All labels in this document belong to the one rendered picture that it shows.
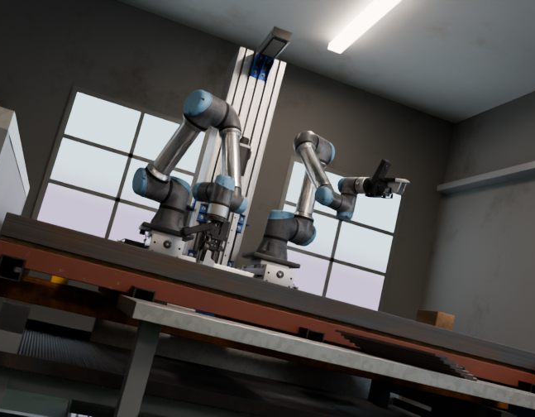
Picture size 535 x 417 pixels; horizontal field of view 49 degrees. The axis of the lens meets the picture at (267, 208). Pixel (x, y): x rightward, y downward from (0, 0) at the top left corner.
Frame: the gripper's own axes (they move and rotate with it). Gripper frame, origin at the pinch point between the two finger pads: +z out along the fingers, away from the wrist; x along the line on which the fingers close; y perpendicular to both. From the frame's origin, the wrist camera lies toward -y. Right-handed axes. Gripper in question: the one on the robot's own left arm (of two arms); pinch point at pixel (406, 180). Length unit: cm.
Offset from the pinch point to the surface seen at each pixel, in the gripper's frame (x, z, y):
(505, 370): 27, 63, 63
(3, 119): 167, 25, 20
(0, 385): 154, 13, 75
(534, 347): -241, -46, 77
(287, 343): 118, 62, 56
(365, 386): -1, -9, 87
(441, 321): 41, 49, 51
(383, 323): 67, 47, 53
